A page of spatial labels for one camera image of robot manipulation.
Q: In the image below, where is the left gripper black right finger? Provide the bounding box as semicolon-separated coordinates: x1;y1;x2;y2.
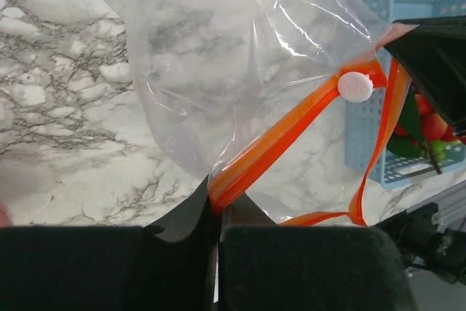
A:
218;195;417;310

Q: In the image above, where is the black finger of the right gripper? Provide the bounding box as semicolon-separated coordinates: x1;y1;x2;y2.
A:
384;15;465;129

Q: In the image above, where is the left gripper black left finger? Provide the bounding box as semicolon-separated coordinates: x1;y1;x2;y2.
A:
1;183;216;310

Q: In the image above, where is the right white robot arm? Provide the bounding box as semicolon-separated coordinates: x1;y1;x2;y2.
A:
378;15;465;284

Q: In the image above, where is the blue plastic basket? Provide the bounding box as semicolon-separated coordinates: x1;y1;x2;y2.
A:
344;0;465;189

